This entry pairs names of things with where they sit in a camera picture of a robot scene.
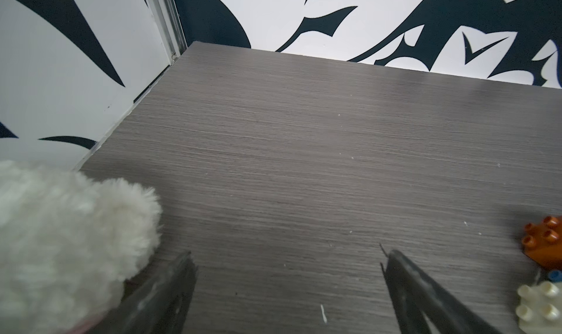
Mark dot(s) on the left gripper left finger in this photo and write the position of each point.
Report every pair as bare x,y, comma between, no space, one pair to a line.
158,306

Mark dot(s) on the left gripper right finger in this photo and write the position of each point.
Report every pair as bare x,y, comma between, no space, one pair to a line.
418,299

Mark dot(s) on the white lego brick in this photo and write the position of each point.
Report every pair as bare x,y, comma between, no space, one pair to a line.
539,311

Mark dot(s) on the orange lego brick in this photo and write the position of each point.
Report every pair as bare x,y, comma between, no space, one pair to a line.
542,242

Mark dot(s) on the light blue lego brick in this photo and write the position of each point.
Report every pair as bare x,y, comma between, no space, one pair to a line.
555,276

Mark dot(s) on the white teddy bear pink shirt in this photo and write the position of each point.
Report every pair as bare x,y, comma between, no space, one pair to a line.
68,245

